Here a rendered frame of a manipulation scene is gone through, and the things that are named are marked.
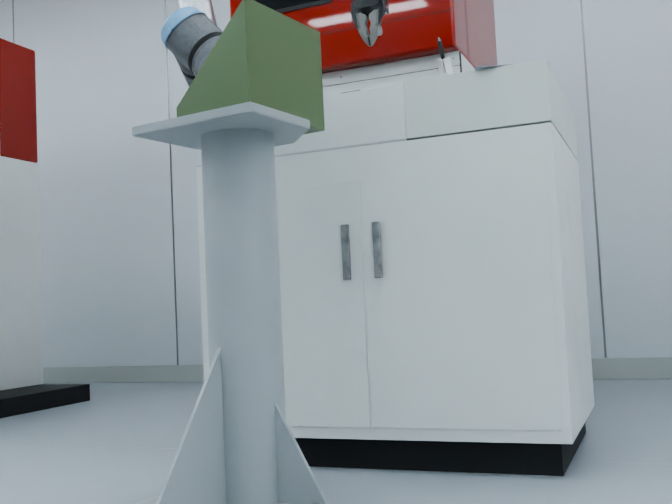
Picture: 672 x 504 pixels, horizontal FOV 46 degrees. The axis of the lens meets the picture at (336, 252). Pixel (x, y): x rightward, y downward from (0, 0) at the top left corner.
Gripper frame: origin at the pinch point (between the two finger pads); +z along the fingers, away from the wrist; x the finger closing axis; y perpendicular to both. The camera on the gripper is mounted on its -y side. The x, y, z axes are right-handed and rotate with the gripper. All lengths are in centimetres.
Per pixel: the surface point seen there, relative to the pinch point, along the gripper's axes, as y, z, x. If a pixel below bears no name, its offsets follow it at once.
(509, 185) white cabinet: -4, 42, -34
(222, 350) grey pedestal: -47, 76, 20
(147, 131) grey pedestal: -53, 29, 32
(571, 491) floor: -14, 110, -45
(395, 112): -4.1, 20.8, -7.3
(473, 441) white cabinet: -4, 102, -22
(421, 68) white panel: 58, -8, 3
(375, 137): -4.1, 26.4, -1.7
